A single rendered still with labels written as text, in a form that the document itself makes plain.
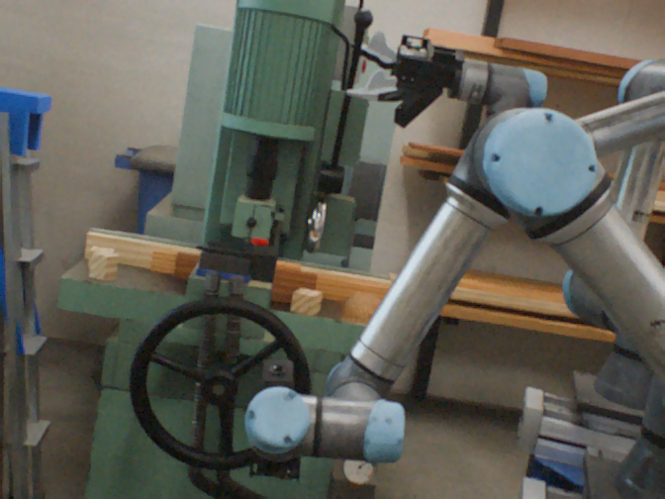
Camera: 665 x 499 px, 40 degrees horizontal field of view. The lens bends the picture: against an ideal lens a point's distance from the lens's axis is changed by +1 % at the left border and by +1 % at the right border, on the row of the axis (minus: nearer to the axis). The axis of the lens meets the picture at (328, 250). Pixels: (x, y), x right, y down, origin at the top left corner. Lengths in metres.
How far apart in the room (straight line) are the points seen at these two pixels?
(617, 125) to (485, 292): 2.13
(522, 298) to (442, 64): 2.21
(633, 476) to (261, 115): 0.86
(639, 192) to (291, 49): 0.73
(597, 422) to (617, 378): 0.09
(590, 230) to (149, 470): 0.98
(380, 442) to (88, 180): 3.13
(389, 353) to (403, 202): 2.87
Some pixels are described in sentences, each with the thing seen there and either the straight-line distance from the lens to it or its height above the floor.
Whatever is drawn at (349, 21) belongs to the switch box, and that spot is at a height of 1.45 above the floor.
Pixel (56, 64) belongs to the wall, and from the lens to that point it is 4.14.
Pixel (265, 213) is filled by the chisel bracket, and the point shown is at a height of 1.05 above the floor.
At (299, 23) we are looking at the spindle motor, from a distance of 1.68.
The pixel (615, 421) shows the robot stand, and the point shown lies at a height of 0.78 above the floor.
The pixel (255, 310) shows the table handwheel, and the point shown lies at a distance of 1.45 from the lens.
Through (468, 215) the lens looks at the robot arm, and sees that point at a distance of 1.20.
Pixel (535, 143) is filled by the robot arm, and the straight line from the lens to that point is 1.05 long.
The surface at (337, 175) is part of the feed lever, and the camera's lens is 1.88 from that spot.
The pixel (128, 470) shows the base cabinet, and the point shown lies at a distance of 1.77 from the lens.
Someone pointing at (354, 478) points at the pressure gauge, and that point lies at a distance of 1.68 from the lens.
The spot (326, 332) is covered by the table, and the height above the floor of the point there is 0.88.
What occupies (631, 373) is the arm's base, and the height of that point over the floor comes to 0.88.
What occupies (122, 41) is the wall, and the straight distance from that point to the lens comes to 4.08.
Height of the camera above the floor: 1.30
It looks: 10 degrees down
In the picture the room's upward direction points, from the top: 10 degrees clockwise
